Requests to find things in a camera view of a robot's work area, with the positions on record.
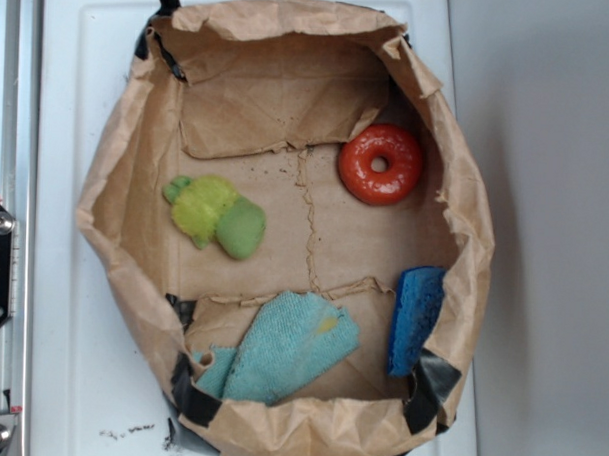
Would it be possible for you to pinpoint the light blue cloth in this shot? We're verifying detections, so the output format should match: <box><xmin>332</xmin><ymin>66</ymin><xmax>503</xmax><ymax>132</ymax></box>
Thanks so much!
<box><xmin>193</xmin><ymin>291</ymin><xmax>360</xmax><ymax>406</ymax></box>

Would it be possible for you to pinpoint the green plush toy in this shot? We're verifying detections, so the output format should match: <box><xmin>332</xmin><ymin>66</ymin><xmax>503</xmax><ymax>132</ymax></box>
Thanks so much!
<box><xmin>163</xmin><ymin>174</ymin><xmax>267</xmax><ymax>261</ymax></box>

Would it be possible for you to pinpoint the red toy donut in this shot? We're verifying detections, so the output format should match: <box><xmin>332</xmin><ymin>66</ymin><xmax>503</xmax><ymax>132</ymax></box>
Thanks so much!
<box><xmin>338</xmin><ymin>124</ymin><xmax>424</xmax><ymax>206</ymax></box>

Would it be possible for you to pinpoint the blue sponge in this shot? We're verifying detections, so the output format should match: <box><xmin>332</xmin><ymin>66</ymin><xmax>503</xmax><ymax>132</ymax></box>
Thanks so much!
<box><xmin>387</xmin><ymin>266</ymin><xmax>446</xmax><ymax>377</ymax></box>

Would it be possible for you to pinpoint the brown paper bag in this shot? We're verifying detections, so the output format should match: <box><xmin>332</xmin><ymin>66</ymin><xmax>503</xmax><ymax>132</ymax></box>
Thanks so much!
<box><xmin>77</xmin><ymin>0</ymin><xmax>494</xmax><ymax>456</ymax></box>

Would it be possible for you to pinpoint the aluminium frame rail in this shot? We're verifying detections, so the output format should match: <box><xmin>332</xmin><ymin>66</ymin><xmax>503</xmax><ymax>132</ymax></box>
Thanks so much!
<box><xmin>0</xmin><ymin>0</ymin><xmax>44</xmax><ymax>456</ymax></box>

